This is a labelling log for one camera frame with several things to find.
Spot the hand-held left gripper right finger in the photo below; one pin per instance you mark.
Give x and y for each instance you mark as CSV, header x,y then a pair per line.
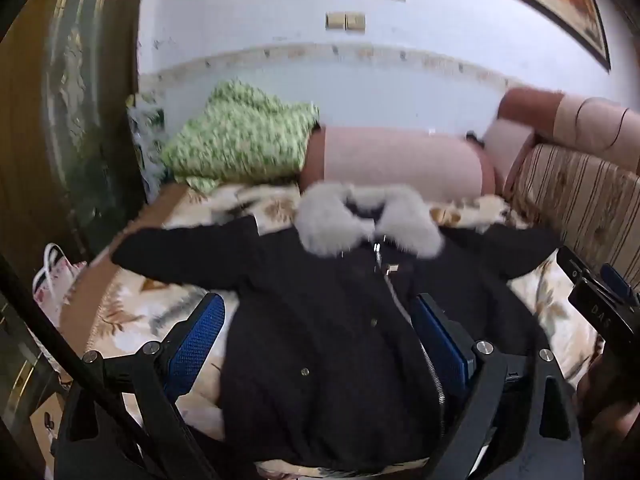
x,y
440,340

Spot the black pole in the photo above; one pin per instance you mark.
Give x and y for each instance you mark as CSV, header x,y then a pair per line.
x,y
65,340

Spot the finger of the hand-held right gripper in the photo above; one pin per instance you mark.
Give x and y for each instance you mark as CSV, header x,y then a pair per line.
x,y
616,282

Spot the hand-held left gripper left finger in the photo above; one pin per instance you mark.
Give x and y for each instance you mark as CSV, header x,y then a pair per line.
x,y
200,332

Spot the white and pink plastic bag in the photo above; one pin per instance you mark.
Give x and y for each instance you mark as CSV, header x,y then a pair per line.
x,y
55,280

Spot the green patterned quilt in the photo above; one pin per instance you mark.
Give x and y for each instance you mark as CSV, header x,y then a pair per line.
x,y
235,135

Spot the person's right forearm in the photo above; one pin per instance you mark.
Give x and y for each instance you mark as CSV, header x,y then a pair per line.
x,y
612,395

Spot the pink and brown sofa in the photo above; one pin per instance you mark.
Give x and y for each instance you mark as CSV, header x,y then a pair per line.
x,y
395,160

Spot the cream leaf print blanket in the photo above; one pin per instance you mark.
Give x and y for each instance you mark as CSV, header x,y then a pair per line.
x,y
135,305

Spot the black coat with fur collar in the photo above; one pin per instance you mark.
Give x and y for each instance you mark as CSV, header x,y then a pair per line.
x,y
310,310

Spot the small black object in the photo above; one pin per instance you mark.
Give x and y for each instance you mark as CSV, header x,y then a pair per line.
x,y
474,138

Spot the dark wooden door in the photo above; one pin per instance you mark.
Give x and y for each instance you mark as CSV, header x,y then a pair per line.
x,y
55,125

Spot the beige wall switch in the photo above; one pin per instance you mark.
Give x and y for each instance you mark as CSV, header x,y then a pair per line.
x,y
355,21
335,21

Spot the striped floral sofa cushion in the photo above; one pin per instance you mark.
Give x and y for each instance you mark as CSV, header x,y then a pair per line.
x,y
575,195

